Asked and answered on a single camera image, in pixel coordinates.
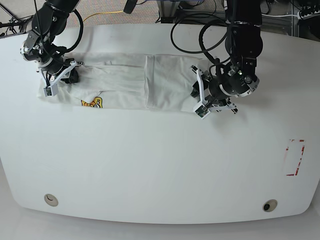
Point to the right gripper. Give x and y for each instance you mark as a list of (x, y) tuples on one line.
[(55, 72)]

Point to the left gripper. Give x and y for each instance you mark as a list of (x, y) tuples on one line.
[(212, 92)]

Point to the white printed T-shirt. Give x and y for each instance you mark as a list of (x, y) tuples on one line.
[(130, 82)]

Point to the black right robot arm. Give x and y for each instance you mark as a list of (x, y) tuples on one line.
[(49, 21)]

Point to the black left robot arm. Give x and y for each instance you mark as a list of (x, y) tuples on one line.
[(235, 77)]

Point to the black tripod stand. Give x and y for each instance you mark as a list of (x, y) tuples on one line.
[(15, 16)]

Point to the red tape rectangle marking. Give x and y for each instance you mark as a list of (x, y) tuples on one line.
[(293, 157)]

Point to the white power strip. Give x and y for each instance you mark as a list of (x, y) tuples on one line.
[(308, 13)]

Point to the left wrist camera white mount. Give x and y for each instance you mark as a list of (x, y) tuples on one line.
[(202, 100)]

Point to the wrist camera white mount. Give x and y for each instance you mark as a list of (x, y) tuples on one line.
[(51, 80), (202, 100)]

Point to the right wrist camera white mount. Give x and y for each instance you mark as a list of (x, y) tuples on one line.
[(51, 80)]

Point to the aluminium frame base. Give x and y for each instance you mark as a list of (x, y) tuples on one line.
[(277, 16)]

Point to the left table cable grommet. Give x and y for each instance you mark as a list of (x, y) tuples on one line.
[(51, 200)]

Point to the table cable grommet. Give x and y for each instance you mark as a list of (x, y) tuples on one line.
[(51, 200), (270, 205)]

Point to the right table cable grommet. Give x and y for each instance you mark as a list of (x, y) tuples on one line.
[(270, 205)]

